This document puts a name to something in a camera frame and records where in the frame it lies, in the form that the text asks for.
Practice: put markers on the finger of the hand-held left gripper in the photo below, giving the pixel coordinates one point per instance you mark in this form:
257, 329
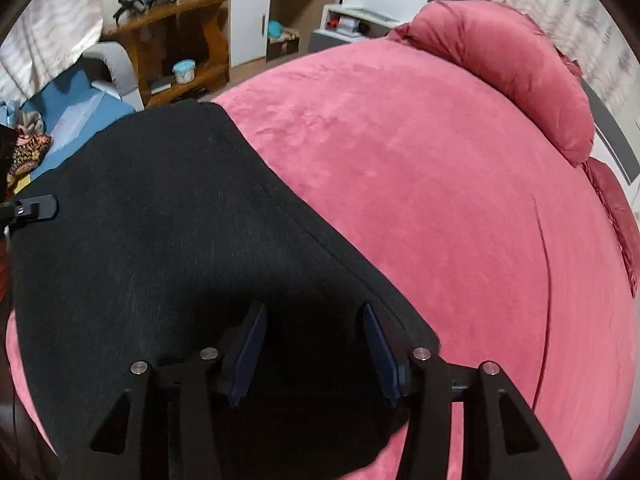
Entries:
37, 208

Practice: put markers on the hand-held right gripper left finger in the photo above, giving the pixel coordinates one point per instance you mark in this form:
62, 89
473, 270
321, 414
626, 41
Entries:
247, 355

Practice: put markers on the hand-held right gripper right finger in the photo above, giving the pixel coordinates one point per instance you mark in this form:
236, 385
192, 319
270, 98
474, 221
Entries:
382, 355

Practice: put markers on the black pants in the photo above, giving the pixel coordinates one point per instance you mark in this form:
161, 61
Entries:
150, 235

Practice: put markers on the patterned cloth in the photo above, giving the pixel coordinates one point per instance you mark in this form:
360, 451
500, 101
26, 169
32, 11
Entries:
30, 147

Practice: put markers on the blue sheet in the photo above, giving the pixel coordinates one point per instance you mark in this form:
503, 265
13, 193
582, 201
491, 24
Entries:
75, 91

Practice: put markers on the dark book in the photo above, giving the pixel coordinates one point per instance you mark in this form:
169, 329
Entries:
161, 86

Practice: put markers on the pink velvet bedspread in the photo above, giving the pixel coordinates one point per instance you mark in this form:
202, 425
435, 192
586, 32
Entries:
425, 185

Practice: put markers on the floral print curtain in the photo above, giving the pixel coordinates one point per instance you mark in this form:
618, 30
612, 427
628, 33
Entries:
45, 25
565, 10

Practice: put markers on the white container with blue lid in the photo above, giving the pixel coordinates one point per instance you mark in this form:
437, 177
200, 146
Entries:
184, 74

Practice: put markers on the wooden shelf unit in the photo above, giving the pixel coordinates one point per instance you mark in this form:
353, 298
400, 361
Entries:
215, 35

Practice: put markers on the red velvet pillow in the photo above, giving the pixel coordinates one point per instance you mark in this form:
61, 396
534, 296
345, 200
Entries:
500, 70
617, 210

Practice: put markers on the white cabinet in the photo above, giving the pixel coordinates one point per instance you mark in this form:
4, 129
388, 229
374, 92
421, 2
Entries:
247, 25

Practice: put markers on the brown storage box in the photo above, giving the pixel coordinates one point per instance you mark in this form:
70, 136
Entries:
282, 51

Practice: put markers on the blue bowl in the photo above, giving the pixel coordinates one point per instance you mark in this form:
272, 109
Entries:
274, 27

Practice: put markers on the red item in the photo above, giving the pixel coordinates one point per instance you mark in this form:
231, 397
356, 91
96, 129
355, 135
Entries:
341, 24

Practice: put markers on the white nightstand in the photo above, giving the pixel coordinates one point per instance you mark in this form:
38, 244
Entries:
380, 16

